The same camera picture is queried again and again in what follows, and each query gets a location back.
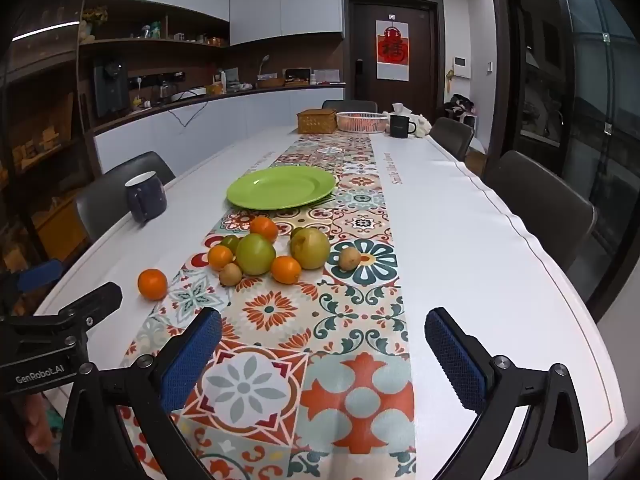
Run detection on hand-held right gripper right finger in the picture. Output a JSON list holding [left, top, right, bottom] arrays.
[[424, 307, 587, 480]]

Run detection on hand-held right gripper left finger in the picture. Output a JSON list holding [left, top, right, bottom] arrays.
[[59, 306, 223, 480]]

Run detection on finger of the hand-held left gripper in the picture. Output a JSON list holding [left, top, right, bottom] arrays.
[[50, 281, 123, 331], [14, 260, 65, 293]]

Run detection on orange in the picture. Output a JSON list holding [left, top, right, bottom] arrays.
[[249, 216, 279, 243], [207, 244, 235, 272], [137, 268, 169, 301], [270, 255, 302, 284]]

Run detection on large green pomelo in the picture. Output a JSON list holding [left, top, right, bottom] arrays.
[[235, 233, 277, 276]]

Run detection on yellow-green pear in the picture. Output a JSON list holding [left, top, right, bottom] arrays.
[[290, 227, 331, 271]]

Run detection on green plate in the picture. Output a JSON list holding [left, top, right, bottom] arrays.
[[226, 166, 337, 211]]

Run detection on person's left hand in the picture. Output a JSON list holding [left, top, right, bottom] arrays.
[[20, 394, 56, 455]]

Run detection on white tablecloth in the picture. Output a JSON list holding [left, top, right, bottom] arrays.
[[35, 125, 628, 480]]

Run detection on dark grey chair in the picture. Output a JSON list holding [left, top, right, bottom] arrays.
[[484, 150, 597, 273], [429, 116, 475, 161], [75, 151, 176, 241], [321, 99, 378, 113]]

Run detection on patterned table runner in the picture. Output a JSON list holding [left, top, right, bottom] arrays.
[[117, 132, 418, 480]]

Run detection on navy blue mug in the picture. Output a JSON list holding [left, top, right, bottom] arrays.
[[124, 171, 168, 226]]

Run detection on black water dispenser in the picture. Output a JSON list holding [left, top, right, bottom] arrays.
[[92, 57, 130, 118]]

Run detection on white base cabinets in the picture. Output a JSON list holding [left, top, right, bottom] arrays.
[[95, 87, 346, 176]]

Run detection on white plush toy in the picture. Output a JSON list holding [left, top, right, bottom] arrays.
[[382, 102, 433, 138]]

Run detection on black mug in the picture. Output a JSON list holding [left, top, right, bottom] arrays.
[[389, 115, 417, 139]]

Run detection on white plastic basket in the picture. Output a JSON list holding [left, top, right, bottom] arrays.
[[336, 111, 390, 134]]

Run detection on dark bag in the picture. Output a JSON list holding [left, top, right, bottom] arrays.
[[442, 94, 476, 118]]

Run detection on woven wicker box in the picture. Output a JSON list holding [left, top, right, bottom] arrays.
[[297, 108, 337, 135]]

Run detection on dark brown door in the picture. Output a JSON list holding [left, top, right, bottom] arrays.
[[342, 0, 446, 111]]

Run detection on red and white door poster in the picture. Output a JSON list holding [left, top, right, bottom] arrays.
[[376, 20, 411, 81]]

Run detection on white upper cabinets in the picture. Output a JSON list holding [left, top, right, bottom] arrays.
[[85, 0, 343, 46]]

